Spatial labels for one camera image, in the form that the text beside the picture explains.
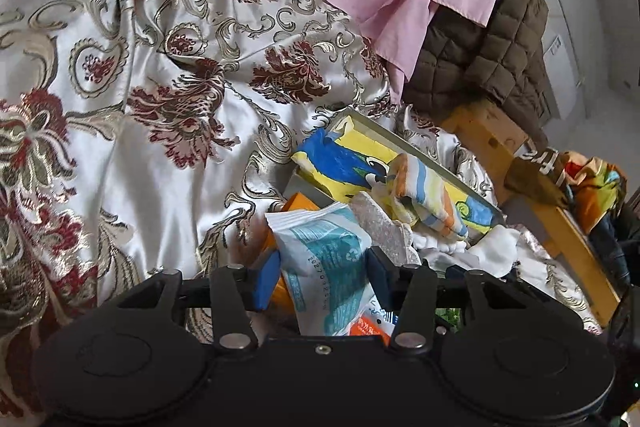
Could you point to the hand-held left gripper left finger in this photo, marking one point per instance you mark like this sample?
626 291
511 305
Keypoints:
265 279

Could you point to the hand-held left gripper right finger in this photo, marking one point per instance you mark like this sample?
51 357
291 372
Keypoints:
382 279

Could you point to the white teal tissue packet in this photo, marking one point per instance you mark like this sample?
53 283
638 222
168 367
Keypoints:
325 257

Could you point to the grey box with parrot picture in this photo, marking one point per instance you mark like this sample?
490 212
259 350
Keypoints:
345 157

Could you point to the orange white packet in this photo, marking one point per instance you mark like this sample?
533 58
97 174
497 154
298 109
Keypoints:
367 327

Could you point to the grey sparkly cloth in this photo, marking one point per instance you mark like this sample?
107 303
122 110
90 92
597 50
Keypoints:
380 222

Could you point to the green patterned plastic bag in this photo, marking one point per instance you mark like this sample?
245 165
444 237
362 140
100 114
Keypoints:
450 314

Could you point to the striped orange blue cloth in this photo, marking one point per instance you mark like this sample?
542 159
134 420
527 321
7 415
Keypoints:
425 197

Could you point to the white cloth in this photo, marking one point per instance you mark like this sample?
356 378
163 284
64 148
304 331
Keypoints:
480 252

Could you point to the brown sleeve with white print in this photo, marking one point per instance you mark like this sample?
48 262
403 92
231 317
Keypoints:
535 179

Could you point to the floral satin blanket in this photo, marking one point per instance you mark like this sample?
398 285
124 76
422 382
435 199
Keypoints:
150 107

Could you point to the colourful printed cloth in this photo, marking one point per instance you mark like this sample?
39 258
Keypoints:
595 187

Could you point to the brown quilted jacket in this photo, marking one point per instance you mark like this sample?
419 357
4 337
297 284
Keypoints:
480 57

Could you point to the wooden bed frame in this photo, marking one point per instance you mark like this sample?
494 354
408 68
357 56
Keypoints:
490 137

